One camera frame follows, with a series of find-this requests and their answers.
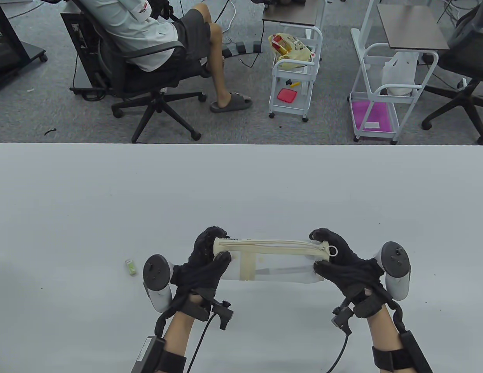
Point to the large white rolling cart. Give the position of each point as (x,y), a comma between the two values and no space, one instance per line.
(375,135)

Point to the person's left forearm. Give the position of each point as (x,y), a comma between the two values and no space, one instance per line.
(179,334)

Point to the small black floor scrap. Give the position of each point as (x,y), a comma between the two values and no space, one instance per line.
(50,131)

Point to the white and black right controller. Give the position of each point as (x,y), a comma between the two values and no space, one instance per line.
(395,258)

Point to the red lidded container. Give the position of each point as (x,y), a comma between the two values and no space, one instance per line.
(287,95)

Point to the large brown top desk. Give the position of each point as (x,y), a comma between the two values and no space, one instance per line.
(412,27)

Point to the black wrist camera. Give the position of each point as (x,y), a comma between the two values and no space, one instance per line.
(224,312)
(342,318)

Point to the black rolling stand base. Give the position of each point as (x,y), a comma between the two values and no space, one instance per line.
(8,58)

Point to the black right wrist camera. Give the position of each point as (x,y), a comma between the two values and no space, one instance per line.
(342,318)

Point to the white and black left controller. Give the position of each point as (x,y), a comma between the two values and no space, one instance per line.
(156,268)

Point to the magenta mat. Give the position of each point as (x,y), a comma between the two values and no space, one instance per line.
(371,112)

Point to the yellow plastic bag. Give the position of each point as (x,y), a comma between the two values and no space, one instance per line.
(290,50)

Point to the small white card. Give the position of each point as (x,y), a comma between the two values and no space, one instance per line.
(371,125)

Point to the black box on left forearm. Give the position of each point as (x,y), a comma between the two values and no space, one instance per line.
(146,355)

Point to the black mesh office chair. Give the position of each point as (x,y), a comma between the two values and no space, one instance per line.
(465,58)

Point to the person's left hand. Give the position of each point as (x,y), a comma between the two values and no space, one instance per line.
(196,274)

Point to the white plastic bag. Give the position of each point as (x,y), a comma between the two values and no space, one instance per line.
(399,75)

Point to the grey foot pedal strip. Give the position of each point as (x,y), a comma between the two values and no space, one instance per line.
(245,47)

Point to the person's right forearm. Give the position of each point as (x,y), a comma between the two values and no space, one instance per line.
(383,334)

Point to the grey slipper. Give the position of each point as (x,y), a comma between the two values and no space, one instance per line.
(230,103)

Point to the white and black controller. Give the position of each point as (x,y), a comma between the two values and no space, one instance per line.
(156,268)
(395,258)

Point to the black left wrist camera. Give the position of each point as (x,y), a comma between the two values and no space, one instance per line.
(224,312)

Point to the person's right hand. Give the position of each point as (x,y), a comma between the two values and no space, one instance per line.
(354,272)

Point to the translucent cream-trimmed pencil pouch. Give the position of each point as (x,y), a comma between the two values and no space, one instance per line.
(288,248)

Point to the small white rolling cart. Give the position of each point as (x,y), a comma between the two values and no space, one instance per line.
(290,112)

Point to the black box on right forearm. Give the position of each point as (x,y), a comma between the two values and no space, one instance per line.
(414,349)

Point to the small green eraser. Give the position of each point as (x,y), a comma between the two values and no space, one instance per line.
(130,267)

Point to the black computer tower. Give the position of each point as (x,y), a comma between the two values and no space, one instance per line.
(72,39)

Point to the yellow and black tool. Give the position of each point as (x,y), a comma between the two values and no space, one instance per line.
(293,83)

